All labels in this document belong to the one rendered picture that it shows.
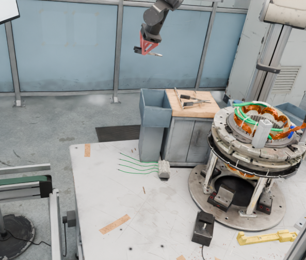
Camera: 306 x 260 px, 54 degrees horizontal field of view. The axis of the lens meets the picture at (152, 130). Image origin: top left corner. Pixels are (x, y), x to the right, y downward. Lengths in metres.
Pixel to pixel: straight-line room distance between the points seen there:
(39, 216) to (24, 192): 0.87
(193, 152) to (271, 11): 0.67
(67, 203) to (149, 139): 1.11
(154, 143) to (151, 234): 0.39
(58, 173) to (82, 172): 1.19
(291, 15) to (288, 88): 2.35
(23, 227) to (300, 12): 1.87
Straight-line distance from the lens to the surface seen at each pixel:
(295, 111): 1.45
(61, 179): 2.37
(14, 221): 2.13
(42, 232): 2.06
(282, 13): 1.41
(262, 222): 1.19
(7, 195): 1.30
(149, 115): 1.14
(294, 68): 3.62
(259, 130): 0.96
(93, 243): 1.02
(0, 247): 2.03
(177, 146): 1.25
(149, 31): 1.19
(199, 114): 1.17
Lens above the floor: 1.60
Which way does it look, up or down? 33 degrees down
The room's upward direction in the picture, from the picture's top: 8 degrees clockwise
